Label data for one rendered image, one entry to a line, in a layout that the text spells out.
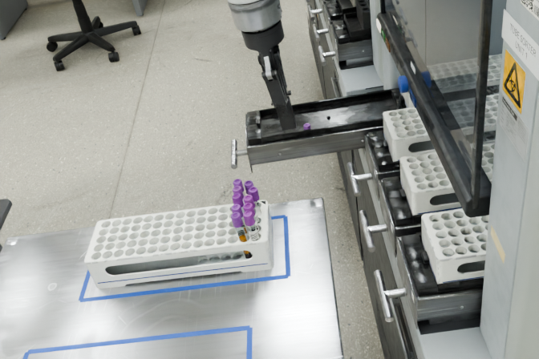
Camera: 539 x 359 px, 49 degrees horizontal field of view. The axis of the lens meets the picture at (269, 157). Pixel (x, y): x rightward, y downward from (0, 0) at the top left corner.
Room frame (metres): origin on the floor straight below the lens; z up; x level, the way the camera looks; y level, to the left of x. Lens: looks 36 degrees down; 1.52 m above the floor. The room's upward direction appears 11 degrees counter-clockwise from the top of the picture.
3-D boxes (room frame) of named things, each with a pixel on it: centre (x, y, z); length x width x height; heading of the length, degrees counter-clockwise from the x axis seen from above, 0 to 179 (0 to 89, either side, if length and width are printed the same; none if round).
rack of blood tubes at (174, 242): (0.73, 0.17, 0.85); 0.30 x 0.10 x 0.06; 84
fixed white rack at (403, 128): (0.92, -0.38, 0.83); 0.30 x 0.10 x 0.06; 86
